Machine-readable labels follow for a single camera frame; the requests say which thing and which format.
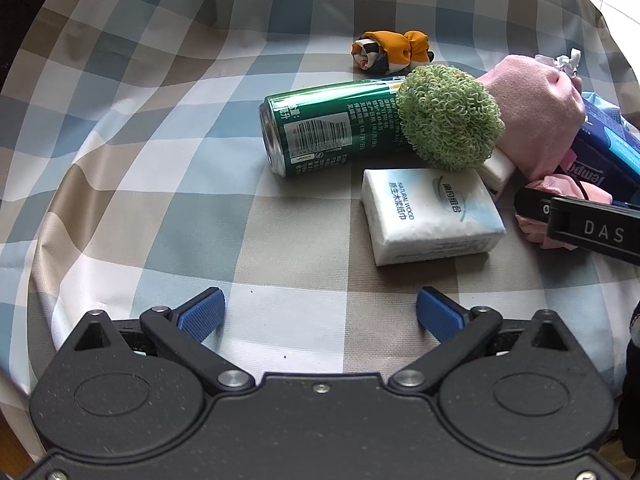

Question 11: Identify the white tissue pack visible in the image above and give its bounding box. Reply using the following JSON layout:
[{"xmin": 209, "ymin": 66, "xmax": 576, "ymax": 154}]
[{"xmin": 361, "ymin": 166, "xmax": 507, "ymax": 267}]

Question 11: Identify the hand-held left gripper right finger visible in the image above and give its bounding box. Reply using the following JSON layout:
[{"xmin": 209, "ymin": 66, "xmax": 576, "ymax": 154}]
[{"xmin": 387, "ymin": 286, "xmax": 576, "ymax": 395}]

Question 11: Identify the pink cloth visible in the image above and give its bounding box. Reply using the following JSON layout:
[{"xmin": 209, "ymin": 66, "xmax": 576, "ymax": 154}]
[{"xmin": 517, "ymin": 174, "xmax": 613, "ymax": 251}]

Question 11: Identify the checked tablecloth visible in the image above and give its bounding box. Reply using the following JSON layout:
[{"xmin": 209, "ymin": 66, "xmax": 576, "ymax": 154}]
[{"xmin": 0, "ymin": 0, "xmax": 640, "ymax": 411}]

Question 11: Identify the dark cloth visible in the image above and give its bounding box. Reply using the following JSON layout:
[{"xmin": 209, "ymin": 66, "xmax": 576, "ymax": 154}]
[{"xmin": 618, "ymin": 300, "xmax": 640, "ymax": 461}]

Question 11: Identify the blue tissue box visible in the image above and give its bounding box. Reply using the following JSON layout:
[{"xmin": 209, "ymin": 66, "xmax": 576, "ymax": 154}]
[{"xmin": 570, "ymin": 91, "xmax": 640, "ymax": 206}]

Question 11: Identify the white lace ribbon piece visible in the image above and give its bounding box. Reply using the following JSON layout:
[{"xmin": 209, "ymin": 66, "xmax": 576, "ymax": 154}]
[{"xmin": 534, "ymin": 48, "xmax": 583, "ymax": 81}]

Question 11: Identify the orange patterned scrunchie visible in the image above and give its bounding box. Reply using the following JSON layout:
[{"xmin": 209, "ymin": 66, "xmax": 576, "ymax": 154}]
[{"xmin": 351, "ymin": 30, "xmax": 435, "ymax": 73}]

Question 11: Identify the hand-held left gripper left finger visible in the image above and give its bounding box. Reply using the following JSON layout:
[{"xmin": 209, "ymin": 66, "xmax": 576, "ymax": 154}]
[{"xmin": 72, "ymin": 287, "xmax": 256, "ymax": 395}]

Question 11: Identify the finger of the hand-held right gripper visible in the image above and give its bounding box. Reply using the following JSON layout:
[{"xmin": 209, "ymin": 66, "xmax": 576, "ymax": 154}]
[{"xmin": 514, "ymin": 185, "xmax": 616, "ymax": 223}]

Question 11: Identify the pink velvet pouch with bow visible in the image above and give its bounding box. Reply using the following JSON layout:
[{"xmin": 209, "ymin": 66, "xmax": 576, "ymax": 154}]
[{"xmin": 477, "ymin": 54, "xmax": 587, "ymax": 181}]

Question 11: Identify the green drink can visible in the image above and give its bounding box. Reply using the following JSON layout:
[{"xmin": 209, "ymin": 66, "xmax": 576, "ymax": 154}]
[{"xmin": 258, "ymin": 76, "xmax": 408, "ymax": 178}]

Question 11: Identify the green loop scrubber ball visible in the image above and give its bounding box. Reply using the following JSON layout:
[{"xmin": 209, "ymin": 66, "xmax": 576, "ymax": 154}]
[{"xmin": 395, "ymin": 65, "xmax": 506, "ymax": 172}]

